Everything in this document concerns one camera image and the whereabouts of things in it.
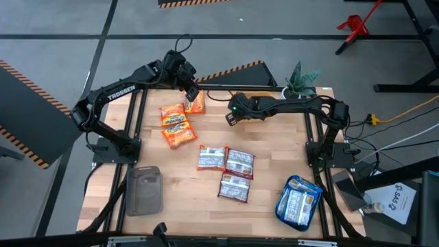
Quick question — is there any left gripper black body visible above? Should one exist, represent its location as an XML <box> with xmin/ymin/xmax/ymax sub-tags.
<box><xmin>163</xmin><ymin>49</ymin><xmax>199</xmax><ymax>91</ymax></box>

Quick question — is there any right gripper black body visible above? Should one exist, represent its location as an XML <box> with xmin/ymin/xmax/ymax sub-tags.
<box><xmin>227</xmin><ymin>91</ymin><xmax>257</xmax><ymax>121</ymax></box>

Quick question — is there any red Maruchan ramen pack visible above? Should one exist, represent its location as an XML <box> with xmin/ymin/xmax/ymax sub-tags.
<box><xmin>224</xmin><ymin>148</ymin><xmax>257</xmax><ymax>180</ymax></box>
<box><xmin>217</xmin><ymin>172</ymin><xmax>252</xmax><ymax>204</ymax></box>

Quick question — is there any blue Maruchan ramen pack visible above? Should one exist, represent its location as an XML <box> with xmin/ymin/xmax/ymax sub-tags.
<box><xmin>286</xmin><ymin>177</ymin><xmax>324</xmax><ymax>200</ymax></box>
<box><xmin>276</xmin><ymin>187</ymin><xmax>319</xmax><ymax>228</ymax></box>

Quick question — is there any black hazard-striped floor mat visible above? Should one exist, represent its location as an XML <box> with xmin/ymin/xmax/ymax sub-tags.
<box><xmin>0</xmin><ymin>60</ymin><xmax>82</xmax><ymax>171</ymax></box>
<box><xmin>195</xmin><ymin>60</ymin><xmax>279</xmax><ymax>88</ymax></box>
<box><xmin>157</xmin><ymin>0</ymin><xmax>234</xmax><ymax>10</ymax></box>

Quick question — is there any white plant pot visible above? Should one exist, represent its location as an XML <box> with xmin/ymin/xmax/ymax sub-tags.
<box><xmin>281</xmin><ymin>85</ymin><xmax>301</xmax><ymax>101</ymax></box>

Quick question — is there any green potted plant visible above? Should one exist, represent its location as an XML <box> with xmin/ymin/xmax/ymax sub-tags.
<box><xmin>285</xmin><ymin>60</ymin><xmax>320</xmax><ymax>98</ymax></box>

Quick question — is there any blue snack bag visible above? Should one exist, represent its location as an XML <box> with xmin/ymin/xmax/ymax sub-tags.
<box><xmin>274</xmin><ymin>174</ymin><xmax>324</xmax><ymax>233</ymax></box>

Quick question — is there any grey tray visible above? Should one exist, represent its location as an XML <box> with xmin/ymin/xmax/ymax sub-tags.
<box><xmin>124</xmin><ymin>165</ymin><xmax>165</xmax><ymax>217</ymax></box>

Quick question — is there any red floor stand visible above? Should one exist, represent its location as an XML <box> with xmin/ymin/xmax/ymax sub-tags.
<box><xmin>335</xmin><ymin>0</ymin><xmax>384</xmax><ymax>56</ymax></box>

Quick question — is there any dark tablet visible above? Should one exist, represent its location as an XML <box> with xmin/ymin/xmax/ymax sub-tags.
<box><xmin>331</xmin><ymin>169</ymin><xmax>368</xmax><ymax>213</ymax></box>

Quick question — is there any black crossbar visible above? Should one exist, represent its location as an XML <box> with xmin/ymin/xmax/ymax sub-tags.
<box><xmin>0</xmin><ymin>232</ymin><xmax>439</xmax><ymax>247</ymax></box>

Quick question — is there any black beam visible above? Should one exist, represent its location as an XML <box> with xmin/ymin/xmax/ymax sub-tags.
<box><xmin>355</xmin><ymin>156</ymin><xmax>439</xmax><ymax>193</ymax></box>

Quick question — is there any small clear bottle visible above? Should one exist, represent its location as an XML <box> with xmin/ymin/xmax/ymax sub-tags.
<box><xmin>361</xmin><ymin>201</ymin><xmax>386</xmax><ymax>215</ymax></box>

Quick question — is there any white printed paper sheet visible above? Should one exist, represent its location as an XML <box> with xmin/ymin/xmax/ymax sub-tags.
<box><xmin>364</xmin><ymin>180</ymin><xmax>418</xmax><ymax>226</ymax></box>

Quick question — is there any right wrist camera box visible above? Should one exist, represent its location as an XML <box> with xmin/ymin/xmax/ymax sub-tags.
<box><xmin>224</xmin><ymin>112</ymin><xmax>241</xmax><ymax>127</ymax></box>

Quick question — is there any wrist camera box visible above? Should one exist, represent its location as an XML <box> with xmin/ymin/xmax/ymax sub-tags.
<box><xmin>185</xmin><ymin>84</ymin><xmax>200</xmax><ymax>103</ymax></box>
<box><xmin>224</xmin><ymin>112</ymin><xmax>241</xmax><ymax>127</ymax></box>

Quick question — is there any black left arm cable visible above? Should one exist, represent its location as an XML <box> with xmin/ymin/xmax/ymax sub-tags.
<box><xmin>174</xmin><ymin>33</ymin><xmax>193</xmax><ymax>56</ymax></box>

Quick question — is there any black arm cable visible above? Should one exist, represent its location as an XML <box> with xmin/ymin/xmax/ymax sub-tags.
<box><xmin>205</xmin><ymin>89</ymin><xmax>235</xmax><ymax>103</ymax></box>
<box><xmin>174</xmin><ymin>33</ymin><xmax>193</xmax><ymax>56</ymax></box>

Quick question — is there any black aluminium table frame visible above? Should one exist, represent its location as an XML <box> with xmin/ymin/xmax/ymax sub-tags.
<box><xmin>78</xmin><ymin>83</ymin><xmax>365</xmax><ymax>240</ymax></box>

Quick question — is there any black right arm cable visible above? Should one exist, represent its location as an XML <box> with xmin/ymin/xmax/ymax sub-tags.
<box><xmin>205</xmin><ymin>89</ymin><xmax>235</xmax><ymax>103</ymax></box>

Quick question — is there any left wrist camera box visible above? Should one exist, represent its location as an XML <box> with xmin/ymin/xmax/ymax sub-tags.
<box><xmin>185</xmin><ymin>84</ymin><xmax>200</xmax><ymax>103</ymax></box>

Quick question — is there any yellow power cable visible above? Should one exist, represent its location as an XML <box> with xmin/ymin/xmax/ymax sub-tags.
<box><xmin>366</xmin><ymin>95</ymin><xmax>439</xmax><ymax>127</ymax></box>

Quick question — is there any small black bracket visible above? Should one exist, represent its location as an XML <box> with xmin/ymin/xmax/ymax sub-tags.
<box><xmin>152</xmin><ymin>222</ymin><xmax>169</xmax><ymax>241</ymax></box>

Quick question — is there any black desk frame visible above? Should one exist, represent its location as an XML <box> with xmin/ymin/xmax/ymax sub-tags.
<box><xmin>372</xmin><ymin>0</ymin><xmax>439</xmax><ymax>94</ymax></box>

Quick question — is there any silver aluminium bracket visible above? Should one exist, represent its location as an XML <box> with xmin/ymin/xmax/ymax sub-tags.
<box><xmin>296</xmin><ymin>239</ymin><xmax>340</xmax><ymax>247</ymax></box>
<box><xmin>106</xmin><ymin>235</ymin><xmax>148</xmax><ymax>247</ymax></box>

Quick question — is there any white cable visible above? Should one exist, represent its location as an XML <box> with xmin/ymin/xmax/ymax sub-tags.
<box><xmin>354</xmin><ymin>123</ymin><xmax>439</xmax><ymax>163</ymax></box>

